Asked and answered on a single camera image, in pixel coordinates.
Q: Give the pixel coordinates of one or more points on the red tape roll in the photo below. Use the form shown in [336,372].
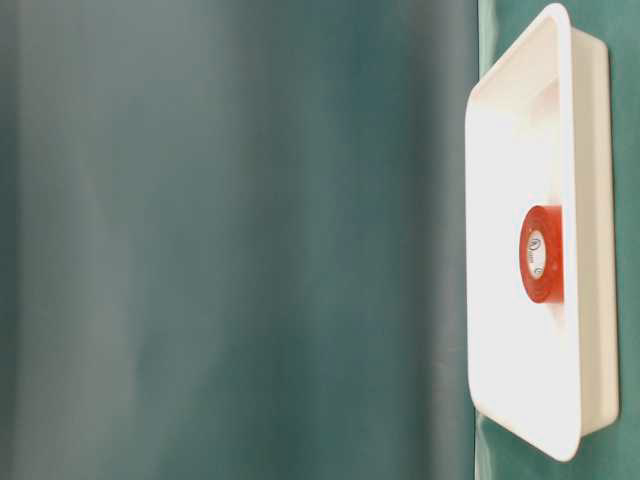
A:
[541,254]

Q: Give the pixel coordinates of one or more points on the white plastic tray case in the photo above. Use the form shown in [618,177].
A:
[538,132]

